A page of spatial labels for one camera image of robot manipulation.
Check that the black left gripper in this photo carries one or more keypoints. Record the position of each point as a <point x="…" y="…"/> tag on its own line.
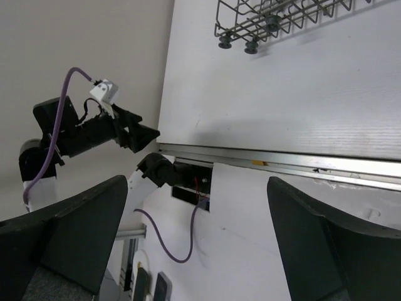
<point x="125" y="129"/>

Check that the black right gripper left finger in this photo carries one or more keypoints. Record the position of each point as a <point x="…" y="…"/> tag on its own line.
<point x="61" y="252"/>

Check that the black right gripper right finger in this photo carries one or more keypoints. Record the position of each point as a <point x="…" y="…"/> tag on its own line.
<point x="328" y="254"/>

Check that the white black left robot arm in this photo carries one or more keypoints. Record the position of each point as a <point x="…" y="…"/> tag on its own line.
<point x="37" y="167"/>

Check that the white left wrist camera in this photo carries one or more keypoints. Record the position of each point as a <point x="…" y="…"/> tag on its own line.
<point x="105" y="91"/>

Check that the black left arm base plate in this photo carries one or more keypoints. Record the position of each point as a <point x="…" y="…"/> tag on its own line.
<point x="195" y="186"/>

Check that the aluminium table edge rail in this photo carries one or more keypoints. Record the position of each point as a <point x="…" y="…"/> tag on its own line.
<point x="360" y="172"/>

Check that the grey wire dish rack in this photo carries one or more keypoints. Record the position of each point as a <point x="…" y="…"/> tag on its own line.
<point x="256" y="24"/>

